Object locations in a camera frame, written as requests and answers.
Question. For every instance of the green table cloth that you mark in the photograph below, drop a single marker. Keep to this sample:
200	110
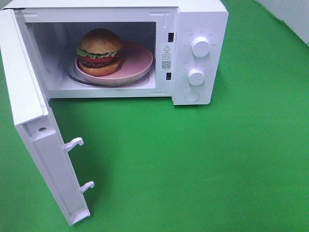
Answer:
239	164

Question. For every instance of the glass microwave turntable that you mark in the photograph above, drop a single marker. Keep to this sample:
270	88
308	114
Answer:
77	78

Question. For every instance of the white microwave knob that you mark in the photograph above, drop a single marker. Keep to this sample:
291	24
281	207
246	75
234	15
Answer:
200	46
196	76

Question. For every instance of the burger with lettuce and tomato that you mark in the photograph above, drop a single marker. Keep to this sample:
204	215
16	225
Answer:
98	52

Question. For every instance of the pink round plate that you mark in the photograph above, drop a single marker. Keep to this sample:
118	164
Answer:
135	62

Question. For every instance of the lower white microwave knob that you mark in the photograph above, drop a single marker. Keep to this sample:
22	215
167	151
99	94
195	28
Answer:
196	76

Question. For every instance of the white microwave door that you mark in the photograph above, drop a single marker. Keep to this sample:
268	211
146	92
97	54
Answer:
35	122

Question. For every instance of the upper white microwave knob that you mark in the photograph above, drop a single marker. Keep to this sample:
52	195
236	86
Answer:
200	46

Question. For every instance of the white microwave oven body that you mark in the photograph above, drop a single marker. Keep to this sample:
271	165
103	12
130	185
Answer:
53	29

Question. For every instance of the round white door release button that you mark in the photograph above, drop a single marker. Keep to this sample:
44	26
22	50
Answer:
192	96

